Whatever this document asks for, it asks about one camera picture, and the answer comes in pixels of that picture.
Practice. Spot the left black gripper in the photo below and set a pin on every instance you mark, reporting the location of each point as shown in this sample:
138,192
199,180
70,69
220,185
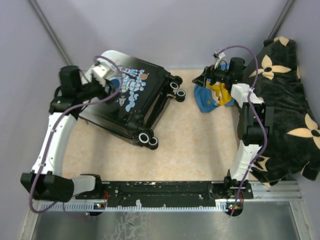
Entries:
104,94

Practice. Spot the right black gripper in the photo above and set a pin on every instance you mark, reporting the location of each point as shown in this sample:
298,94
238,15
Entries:
208,73

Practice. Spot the light blue Pikachu shirt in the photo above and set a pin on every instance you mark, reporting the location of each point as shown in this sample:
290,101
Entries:
212,96

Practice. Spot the black suitcase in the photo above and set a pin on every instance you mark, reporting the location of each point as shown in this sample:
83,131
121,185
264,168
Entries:
145,92

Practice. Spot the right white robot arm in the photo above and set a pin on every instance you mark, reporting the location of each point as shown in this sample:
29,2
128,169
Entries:
254,126

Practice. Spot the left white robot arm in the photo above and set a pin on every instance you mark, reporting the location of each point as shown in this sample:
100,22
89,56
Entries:
45,181

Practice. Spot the black flower pattern blanket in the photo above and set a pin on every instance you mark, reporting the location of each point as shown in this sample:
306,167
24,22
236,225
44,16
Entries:
294,144

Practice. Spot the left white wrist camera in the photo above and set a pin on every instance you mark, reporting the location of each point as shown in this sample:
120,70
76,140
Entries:
101,72

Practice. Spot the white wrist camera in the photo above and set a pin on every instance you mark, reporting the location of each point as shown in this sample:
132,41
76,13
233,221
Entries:
101,72
218,55

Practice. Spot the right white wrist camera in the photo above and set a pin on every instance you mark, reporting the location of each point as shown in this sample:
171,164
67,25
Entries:
218,55

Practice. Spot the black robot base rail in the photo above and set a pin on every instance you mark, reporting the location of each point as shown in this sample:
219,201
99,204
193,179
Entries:
170,194

